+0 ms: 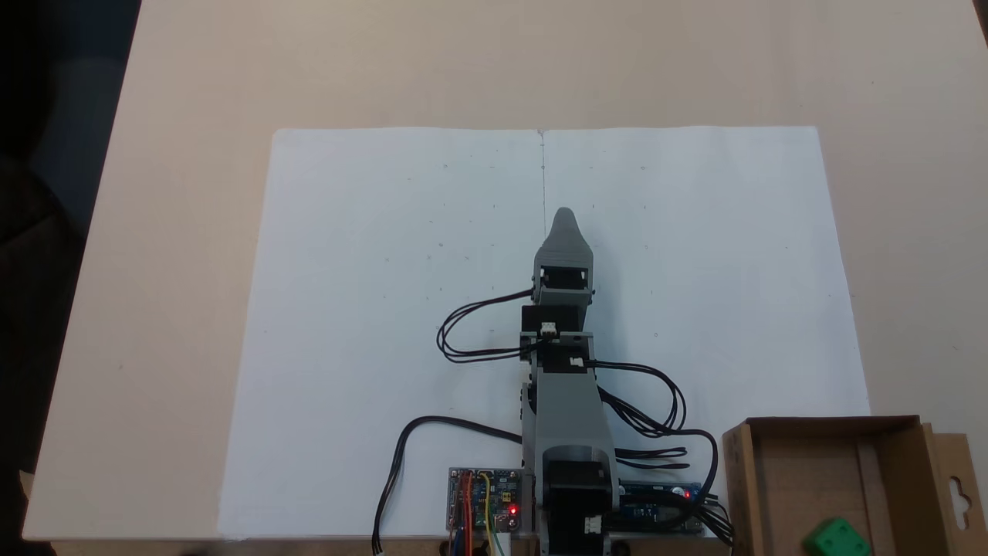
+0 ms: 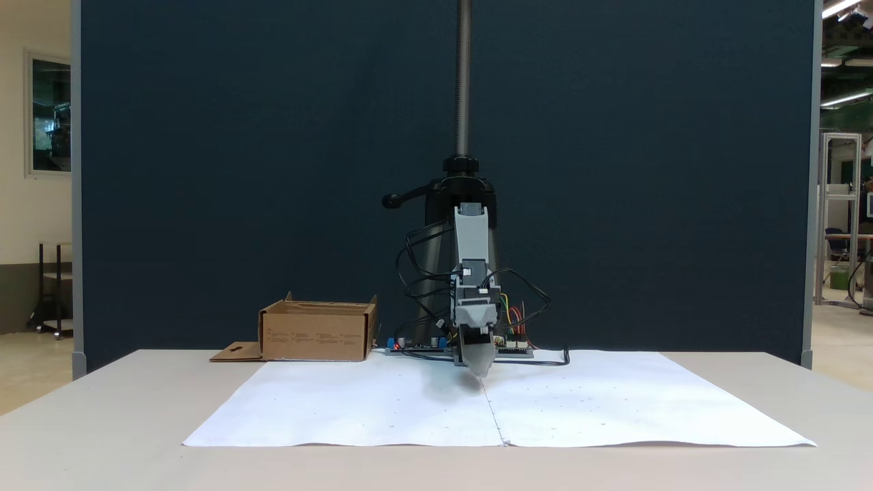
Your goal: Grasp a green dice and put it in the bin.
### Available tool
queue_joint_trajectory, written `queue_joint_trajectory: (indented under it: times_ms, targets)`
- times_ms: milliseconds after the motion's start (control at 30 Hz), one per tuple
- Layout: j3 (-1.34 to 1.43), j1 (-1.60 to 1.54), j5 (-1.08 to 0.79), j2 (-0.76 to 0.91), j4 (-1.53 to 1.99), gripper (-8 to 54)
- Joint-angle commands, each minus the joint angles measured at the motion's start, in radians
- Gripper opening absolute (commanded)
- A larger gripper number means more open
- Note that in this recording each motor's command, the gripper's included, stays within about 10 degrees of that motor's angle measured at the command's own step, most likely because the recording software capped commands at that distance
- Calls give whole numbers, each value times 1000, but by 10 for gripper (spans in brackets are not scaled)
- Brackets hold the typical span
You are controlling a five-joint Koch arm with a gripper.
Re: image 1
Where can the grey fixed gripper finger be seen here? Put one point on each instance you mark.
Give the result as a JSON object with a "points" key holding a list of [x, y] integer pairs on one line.
{"points": [[564, 239]]}

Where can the brown cardboard box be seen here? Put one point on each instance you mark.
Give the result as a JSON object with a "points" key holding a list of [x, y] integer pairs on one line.
{"points": [[803, 471]]}

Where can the white paper sheet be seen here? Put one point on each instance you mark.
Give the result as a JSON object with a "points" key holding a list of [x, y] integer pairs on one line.
{"points": [[370, 309]]}

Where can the green dice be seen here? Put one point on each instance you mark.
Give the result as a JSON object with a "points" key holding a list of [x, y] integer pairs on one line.
{"points": [[837, 539]]}

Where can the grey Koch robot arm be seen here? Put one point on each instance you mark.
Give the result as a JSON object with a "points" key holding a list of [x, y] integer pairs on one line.
{"points": [[567, 409]]}

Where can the blue circuit board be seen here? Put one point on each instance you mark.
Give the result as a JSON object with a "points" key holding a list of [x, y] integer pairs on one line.
{"points": [[656, 502]]}

